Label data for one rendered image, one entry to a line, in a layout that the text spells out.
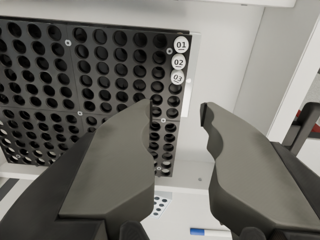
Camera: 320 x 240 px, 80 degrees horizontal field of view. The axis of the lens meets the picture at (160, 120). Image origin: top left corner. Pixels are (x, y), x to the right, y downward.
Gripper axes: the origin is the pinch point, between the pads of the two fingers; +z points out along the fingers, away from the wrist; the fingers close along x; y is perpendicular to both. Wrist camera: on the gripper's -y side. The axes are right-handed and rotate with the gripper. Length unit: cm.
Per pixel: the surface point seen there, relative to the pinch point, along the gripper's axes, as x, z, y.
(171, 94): -0.1, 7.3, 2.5
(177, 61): 0.2, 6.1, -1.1
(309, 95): 84, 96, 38
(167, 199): 1.2, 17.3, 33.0
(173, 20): -0.2, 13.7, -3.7
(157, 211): -1.0, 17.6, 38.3
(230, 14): 6.0, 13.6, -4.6
